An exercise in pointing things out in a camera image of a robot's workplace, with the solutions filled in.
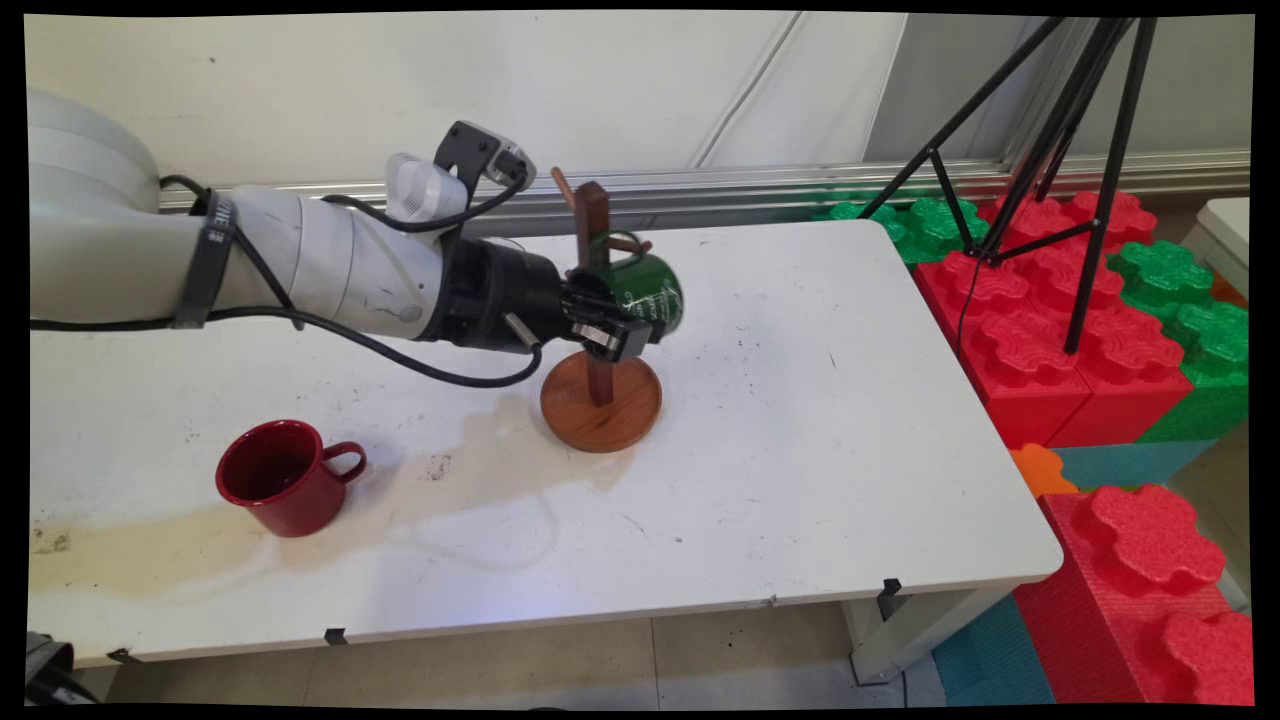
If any teal foam block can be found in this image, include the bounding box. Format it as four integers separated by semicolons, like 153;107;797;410
932;595;1056;706
1050;438;1221;491

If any aluminium wall rail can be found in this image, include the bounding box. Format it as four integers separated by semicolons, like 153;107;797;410
160;150;1251;238

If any white table leg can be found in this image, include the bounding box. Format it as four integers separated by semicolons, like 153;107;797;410
840;585;1016;686

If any black arm strap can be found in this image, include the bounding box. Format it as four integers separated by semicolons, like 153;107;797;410
170;193;239;331

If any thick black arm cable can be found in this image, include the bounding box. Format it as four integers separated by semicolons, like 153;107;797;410
28;305;544;389

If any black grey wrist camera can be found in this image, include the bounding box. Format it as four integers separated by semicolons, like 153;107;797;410
433;121;538;216

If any tall red foam block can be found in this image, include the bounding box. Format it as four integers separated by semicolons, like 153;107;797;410
1015;485;1256;706

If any brown wooden mug tree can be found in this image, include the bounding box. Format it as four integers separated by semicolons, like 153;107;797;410
540;167;663;454

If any green foam block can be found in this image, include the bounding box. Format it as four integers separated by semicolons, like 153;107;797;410
1105;240;1251;446
815;195;993;266

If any small red foam block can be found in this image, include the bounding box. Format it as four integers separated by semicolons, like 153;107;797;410
978;190;1159;301

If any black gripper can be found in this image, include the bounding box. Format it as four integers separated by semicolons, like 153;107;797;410
432;238;656;363

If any red enamel mug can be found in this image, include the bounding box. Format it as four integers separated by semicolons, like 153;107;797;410
215;420;368;539

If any dark green enamel mug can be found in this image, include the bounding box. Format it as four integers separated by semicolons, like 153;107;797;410
590;232;686;346

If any thin black camera cable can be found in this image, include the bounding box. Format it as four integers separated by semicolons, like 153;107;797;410
158;172;529;313

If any white ribbed sensor housing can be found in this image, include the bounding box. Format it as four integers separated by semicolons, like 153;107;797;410
385;153;469;223

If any orange foam block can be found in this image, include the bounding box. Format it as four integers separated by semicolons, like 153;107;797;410
1010;443;1081;501

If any small white side table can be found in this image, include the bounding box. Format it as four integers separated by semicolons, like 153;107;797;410
1180;197;1251;301

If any black tripod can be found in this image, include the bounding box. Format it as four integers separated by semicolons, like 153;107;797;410
858;17;1159;356

